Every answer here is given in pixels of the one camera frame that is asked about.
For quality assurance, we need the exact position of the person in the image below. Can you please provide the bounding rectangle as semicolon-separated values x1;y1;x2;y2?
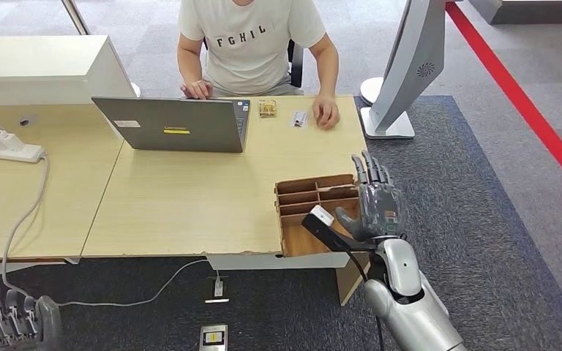
176;0;341;131

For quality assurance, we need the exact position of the grey laptop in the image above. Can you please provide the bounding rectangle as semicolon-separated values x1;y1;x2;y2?
91;96;252;154

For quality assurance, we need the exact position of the black chair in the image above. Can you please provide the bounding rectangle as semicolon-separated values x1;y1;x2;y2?
288;39;305;89

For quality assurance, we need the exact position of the person's right hand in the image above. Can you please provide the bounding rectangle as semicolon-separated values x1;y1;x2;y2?
180;80;214;100

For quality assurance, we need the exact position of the white floor plug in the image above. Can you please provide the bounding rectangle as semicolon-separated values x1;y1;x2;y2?
204;271;231;304

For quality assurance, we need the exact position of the large round white base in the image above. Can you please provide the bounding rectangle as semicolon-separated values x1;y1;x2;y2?
359;76;385;105

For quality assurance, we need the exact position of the grey platform base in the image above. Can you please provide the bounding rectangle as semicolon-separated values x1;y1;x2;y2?
467;0;562;25

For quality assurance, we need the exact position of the white power strip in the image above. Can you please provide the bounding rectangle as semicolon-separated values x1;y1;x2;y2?
0;129;47;164

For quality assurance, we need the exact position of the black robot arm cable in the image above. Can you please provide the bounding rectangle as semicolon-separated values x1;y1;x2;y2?
344;249;386;351

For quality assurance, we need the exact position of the wooden desk leg panel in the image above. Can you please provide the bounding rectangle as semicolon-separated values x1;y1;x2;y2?
335;254;372;307

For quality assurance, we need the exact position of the silver floor socket box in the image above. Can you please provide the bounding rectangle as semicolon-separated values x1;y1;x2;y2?
198;323;229;351

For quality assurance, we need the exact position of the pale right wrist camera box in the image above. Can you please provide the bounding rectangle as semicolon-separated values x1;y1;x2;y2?
309;205;335;227

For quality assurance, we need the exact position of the person's left hand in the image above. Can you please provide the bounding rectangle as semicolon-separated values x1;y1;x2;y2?
312;93;341;131

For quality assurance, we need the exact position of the white under-desk drawer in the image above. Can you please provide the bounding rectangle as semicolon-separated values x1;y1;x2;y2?
206;252;352;271

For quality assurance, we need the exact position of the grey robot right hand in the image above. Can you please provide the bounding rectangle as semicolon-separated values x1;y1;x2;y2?
335;150;403;242

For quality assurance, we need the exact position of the brown wooden organizer tray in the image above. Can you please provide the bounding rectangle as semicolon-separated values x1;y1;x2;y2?
274;174;362;259

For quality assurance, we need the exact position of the grey kiosk stand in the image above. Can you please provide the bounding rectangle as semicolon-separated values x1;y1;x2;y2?
361;0;449;140

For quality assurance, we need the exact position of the grey power cable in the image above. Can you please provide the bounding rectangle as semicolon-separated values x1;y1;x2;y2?
0;154;210;308

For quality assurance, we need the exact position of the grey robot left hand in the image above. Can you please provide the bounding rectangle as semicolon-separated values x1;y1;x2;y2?
0;284;64;351

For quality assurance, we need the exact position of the slanted metal pole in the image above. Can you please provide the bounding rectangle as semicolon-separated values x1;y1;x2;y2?
61;0;91;36

